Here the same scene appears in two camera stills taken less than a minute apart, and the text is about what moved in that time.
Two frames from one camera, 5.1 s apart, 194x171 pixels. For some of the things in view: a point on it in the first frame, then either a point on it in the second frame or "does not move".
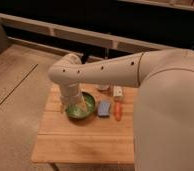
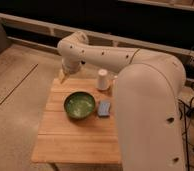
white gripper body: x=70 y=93 to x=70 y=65
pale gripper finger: x=62 y=107 to x=61 y=75
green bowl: x=77 y=111 does not move
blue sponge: x=104 y=108 does not move
